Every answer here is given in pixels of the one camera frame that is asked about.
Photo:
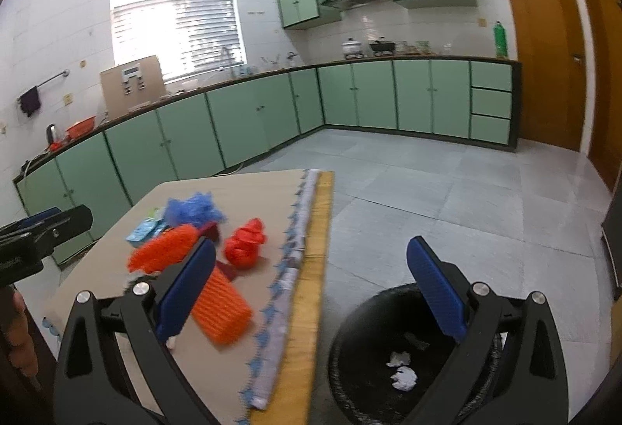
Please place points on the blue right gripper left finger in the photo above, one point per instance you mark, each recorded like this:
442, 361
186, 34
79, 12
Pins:
179, 286

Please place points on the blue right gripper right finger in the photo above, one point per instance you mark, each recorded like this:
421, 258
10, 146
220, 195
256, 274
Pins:
444, 301

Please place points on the orange mesh tube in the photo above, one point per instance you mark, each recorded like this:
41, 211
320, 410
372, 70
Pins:
220, 311

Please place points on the orange foam net sleeve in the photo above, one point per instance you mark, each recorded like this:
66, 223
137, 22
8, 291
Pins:
166, 249

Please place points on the red plastic bag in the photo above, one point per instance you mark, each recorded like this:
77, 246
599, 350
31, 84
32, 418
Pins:
242, 248

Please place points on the white paper ball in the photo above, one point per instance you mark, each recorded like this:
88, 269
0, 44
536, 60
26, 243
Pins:
404, 379

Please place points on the black trash bin with liner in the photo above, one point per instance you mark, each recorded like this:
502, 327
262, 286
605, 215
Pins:
396, 319

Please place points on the green lower kitchen cabinets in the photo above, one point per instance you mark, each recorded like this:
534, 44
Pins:
212, 130

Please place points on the person's left hand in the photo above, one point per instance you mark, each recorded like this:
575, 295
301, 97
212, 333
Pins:
22, 354

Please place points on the maroon scouring pad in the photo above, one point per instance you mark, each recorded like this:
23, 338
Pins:
210, 231

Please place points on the light blue snack wrapper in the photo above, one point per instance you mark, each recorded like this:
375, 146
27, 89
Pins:
148, 228

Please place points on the crumpled white paper piece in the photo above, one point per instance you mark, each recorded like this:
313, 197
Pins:
399, 359

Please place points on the blue mesh bath sponge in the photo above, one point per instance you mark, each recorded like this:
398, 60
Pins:
198, 210

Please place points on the beige tablecloth with blue trim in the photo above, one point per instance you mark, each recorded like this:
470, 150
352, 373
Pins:
197, 339

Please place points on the electric kettle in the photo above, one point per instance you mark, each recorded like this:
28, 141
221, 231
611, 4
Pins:
53, 137

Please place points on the orange basin on counter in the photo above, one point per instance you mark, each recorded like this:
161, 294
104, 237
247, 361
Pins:
80, 128

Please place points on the wooden table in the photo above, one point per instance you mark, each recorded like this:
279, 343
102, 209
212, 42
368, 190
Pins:
291, 399

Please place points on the cardboard box on counter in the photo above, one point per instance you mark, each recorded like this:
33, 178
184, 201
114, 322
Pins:
130, 86

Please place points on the wooden door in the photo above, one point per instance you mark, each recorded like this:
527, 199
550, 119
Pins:
551, 49
605, 150

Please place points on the sink faucet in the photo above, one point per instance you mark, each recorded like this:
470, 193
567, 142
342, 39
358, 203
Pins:
227, 62

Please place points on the black wok on stove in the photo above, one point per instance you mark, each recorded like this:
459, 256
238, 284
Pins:
382, 47

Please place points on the white pot on stove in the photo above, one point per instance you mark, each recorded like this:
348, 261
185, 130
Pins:
352, 49

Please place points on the green bottle on counter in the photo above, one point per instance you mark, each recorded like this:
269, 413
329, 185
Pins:
500, 40

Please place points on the window with blinds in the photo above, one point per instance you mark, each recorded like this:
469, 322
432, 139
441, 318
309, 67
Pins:
186, 36

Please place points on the dark towel on rail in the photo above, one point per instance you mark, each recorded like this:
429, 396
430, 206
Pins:
29, 102

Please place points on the wall towel rail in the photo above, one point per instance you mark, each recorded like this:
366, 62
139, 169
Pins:
63, 74

